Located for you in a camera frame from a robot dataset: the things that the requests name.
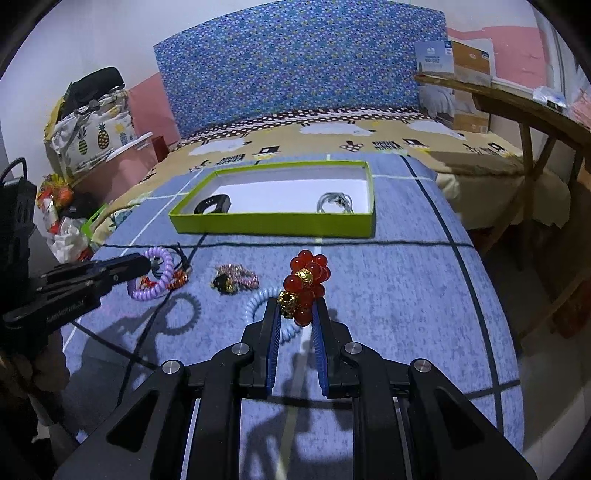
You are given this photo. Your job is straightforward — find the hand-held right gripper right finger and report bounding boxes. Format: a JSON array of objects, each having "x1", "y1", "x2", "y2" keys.
[{"x1": 310, "y1": 299, "x2": 539, "y2": 480}]

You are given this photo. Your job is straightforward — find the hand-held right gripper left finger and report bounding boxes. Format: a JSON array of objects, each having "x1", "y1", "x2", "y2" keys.
[{"x1": 53, "y1": 299, "x2": 282, "y2": 480}]

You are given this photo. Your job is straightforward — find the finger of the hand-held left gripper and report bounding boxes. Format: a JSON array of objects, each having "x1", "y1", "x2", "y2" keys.
[
  {"x1": 39, "y1": 253, "x2": 152, "y2": 283},
  {"x1": 32, "y1": 268, "x2": 155, "y2": 305}
]

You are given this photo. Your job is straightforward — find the purple spiral hair tie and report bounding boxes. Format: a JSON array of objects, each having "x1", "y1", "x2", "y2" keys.
[{"x1": 128, "y1": 247, "x2": 175, "y2": 303}]

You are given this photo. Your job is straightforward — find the light blue spiral hair tie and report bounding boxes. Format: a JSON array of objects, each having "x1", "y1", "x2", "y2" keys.
[{"x1": 245, "y1": 287, "x2": 301, "y2": 344}]

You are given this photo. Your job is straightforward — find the orange red beaded bracelet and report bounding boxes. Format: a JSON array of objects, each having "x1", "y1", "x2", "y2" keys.
[{"x1": 139, "y1": 272, "x2": 188, "y2": 292}]

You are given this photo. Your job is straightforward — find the black hair tie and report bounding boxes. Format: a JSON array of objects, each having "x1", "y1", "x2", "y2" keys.
[{"x1": 161, "y1": 244, "x2": 195, "y2": 274}]

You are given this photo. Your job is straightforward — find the red bead bracelet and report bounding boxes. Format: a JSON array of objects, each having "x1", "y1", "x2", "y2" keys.
[{"x1": 277, "y1": 249, "x2": 332, "y2": 326}]

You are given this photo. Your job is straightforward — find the pink beaded bracelet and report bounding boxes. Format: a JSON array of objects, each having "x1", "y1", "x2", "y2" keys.
[{"x1": 211, "y1": 264, "x2": 259, "y2": 295}]

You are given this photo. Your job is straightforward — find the green cardboard box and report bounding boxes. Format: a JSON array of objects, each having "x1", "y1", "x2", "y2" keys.
[{"x1": 168, "y1": 160, "x2": 376, "y2": 239}]

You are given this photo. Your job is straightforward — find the person's left hand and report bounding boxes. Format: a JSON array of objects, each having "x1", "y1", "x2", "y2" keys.
[{"x1": 9, "y1": 330, "x2": 71, "y2": 409}]

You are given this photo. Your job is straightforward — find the white plastic bag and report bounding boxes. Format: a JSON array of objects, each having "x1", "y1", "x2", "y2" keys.
[{"x1": 46, "y1": 217, "x2": 93, "y2": 264}]

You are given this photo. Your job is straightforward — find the green plastic piece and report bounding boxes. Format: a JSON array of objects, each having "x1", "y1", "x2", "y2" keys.
[{"x1": 83, "y1": 203, "x2": 121, "y2": 241}]

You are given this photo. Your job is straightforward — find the colourful snack bags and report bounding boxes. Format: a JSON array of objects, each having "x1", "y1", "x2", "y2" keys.
[{"x1": 37, "y1": 174, "x2": 75, "y2": 217}]

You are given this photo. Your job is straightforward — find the pink storage box white lid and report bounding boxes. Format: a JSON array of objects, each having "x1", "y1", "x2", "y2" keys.
[{"x1": 71, "y1": 132, "x2": 160, "y2": 204}]

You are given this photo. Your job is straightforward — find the blue plaid blanket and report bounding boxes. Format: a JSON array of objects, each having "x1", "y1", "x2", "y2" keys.
[{"x1": 60, "y1": 154, "x2": 525, "y2": 480}]

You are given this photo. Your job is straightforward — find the pineapple print bag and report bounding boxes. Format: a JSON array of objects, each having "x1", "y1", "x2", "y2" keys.
[{"x1": 44, "y1": 90, "x2": 139, "y2": 178}]

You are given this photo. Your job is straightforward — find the black fitness band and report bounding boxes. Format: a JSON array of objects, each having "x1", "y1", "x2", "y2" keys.
[{"x1": 194, "y1": 195, "x2": 232, "y2": 216}]

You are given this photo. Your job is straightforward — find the black bag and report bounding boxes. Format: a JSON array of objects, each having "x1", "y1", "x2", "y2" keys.
[{"x1": 62, "y1": 67, "x2": 125, "y2": 116}]

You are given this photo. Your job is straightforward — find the tan sheep print bedsheet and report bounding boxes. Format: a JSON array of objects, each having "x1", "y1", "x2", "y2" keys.
[{"x1": 90, "y1": 108, "x2": 571, "y2": 245}]

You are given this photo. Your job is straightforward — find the blue floral headboard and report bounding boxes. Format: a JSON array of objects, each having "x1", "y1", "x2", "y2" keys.
[{"x1": 153, "y1": 0, "x2": 448, "y2": 139}]

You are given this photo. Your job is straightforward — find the packaged quilt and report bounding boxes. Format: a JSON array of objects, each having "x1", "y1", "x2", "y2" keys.
[{"x1": 414, "y1": 39, "x2": 456, "y2": 124}]

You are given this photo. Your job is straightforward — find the wooden table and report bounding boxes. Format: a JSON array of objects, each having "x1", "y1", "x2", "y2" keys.
[{"x1": 416, "y1": 74, "x2": 591, "y2": 352}]

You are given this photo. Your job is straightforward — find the brown cardboard box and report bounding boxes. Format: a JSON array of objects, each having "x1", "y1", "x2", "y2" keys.
[{"x1": 450, "y1": 41, "x2": 492, "y2": 134}]

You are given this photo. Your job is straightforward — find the clear plastic packet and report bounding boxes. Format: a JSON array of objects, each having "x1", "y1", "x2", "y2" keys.
[{"x1": 533, "y1": 87, "x2": 568, "y2": 110}]

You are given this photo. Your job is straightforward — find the pink packet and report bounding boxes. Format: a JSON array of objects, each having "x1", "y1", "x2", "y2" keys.
[{"x1": 566, "y1": 88, "x2": 591, "y2": 126}]

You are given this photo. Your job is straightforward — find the grey hair ties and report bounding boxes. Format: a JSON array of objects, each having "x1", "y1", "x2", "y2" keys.
[{"x1": 317, "y1": 191, "x2": 355, "y2": 214}]

